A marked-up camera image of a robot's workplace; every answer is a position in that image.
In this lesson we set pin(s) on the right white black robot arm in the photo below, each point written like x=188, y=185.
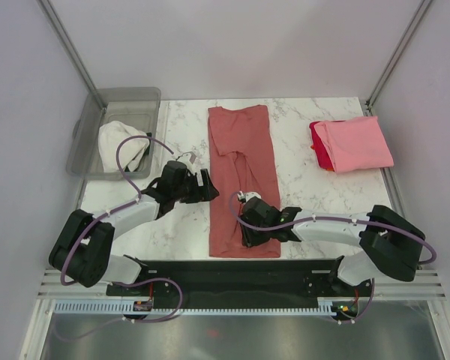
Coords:
x=389, y=245

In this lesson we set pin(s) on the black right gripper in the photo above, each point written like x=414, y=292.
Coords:
x=251, y=240

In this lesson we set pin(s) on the light pink folded t-shirt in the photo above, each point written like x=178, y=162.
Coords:
x=355, y=144

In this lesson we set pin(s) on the aluminium rail profile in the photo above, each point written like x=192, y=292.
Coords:
x=426, y=286

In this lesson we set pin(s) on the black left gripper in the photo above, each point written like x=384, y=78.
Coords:
x=202, y=193

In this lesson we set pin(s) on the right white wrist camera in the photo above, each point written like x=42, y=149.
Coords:
x=244, y=197

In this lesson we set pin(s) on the right aluminium frame post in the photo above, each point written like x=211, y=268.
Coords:
x=367, y=105

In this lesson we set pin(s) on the magenta red folded t-shirt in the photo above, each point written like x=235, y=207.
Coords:
x=322, y=156

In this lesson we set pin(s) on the salmon red t-shirt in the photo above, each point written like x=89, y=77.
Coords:
x=241, y=159

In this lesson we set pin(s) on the aluminium frame post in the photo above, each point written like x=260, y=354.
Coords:
x=367, y=105
x=64, y=38

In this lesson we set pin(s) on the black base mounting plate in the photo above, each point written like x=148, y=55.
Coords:
x=248, y=282

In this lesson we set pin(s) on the left aluminium frame post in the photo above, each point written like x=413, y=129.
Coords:
x=64, y=38

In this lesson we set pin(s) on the white slotted cable duct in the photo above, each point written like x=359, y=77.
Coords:
x=134, y=308

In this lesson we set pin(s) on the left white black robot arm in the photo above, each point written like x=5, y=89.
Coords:
x=83, y=250

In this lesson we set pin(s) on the grey transparent plastic bin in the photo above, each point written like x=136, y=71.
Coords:
x=100, y=133

